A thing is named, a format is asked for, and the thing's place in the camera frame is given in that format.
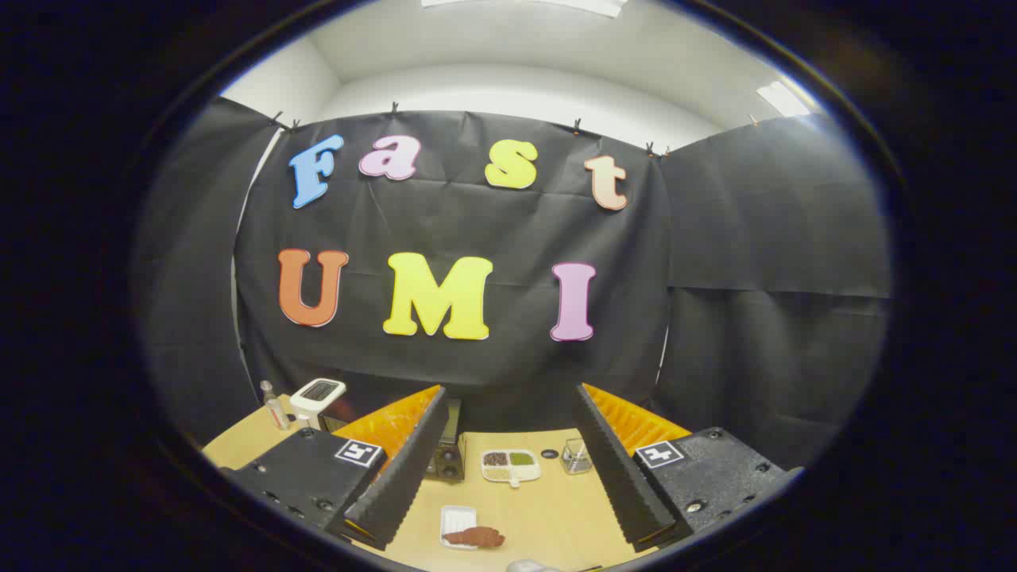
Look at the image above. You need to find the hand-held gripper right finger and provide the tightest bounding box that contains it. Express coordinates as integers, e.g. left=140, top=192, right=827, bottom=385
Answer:
left=573, top=383, right=795, bottom=554

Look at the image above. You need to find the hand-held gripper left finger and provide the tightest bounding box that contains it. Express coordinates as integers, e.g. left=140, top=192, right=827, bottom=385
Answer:
left=226, top=385, right=450, bottom=551

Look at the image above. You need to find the black toaster oven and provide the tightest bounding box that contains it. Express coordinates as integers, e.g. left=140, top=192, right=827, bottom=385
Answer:
left=318, top=397, right=467, bottom=482

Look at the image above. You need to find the brown meat piece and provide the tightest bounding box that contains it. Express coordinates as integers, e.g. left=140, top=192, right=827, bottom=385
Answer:
left=443, top=526, right=506, bottom=549

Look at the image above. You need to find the white pop-up toaster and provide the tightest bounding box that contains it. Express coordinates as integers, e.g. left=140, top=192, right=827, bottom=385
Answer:
left=289, top=378, right=347, bottom=431

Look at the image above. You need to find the white plastic tray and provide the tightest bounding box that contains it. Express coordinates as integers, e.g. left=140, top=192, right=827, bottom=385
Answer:
left=439, top=505, right=478, bottom=551

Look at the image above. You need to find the white divided dish with beans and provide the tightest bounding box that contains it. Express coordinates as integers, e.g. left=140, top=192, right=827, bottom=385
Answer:
left=481, top=449, right=543, bottom=488

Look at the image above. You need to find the clear bottle with orange label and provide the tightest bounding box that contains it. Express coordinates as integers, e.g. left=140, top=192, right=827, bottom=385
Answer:
left=260, top=380, right=292, bottom=431

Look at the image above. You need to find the black backdrop cloth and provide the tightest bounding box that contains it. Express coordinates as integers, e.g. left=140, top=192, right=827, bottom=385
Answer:
left=135, top=95, right=892, bottom=470

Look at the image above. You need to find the ceiling light panel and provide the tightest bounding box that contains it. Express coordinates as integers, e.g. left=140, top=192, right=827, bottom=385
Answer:
left=421, top=0, right=628, bottom=18
left=756, top=81, right=811, bottom=118

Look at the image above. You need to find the clear wire utensil holder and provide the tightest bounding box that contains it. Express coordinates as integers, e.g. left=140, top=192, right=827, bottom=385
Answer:
left=561, top=438, right=594, bottom=475

